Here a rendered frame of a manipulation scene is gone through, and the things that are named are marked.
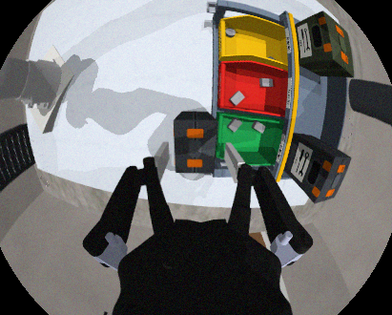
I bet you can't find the red open bin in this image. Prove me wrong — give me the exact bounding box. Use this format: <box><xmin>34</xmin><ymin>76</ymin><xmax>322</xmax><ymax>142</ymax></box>
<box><xmin>217</xmin><ymin>61</ymin><xmax>288</xmax><ymax>117</ymax></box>

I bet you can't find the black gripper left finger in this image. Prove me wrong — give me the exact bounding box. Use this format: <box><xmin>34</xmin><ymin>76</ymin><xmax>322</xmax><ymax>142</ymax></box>
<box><xmin>83</xmin><ymin>142</ymin><xmax>188</xmax><ymax>272</ymax></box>

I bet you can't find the yellow flat bar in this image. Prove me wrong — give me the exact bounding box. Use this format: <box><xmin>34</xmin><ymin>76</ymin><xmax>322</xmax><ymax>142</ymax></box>
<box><xmin>276</xmin><ymin>12</ymin><xmax>299</xmax><ymax>182</ymax></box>

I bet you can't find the yellow open bin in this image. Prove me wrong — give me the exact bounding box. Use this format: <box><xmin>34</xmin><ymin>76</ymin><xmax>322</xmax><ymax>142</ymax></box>
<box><xmin>218</xmin><ymin>15</ymin><xmax>288</xmax><ymax>71</ymax></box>

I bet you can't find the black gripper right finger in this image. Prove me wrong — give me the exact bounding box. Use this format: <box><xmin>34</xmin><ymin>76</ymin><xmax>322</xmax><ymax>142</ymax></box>
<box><xmin>217</xmin><ymin>142</ymin><xmax>313</xmax><ymax>271</ymax></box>

